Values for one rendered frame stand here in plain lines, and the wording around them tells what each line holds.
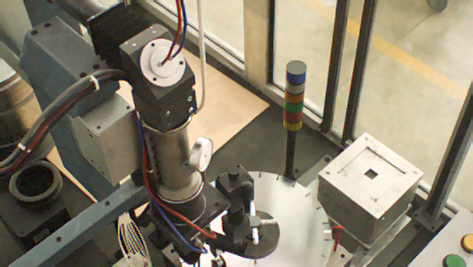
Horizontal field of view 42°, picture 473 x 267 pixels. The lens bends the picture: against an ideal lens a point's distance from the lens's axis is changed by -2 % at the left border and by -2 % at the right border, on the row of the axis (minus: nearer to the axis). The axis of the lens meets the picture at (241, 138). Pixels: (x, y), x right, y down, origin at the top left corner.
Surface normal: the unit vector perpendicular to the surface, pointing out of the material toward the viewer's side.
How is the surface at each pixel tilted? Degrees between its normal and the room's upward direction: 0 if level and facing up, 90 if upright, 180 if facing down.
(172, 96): 90
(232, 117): 0
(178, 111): 90
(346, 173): 0
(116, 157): 90
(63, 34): 0
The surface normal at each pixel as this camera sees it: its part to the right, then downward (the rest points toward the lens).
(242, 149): -0.02, -0.63
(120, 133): 0.70, 0.55
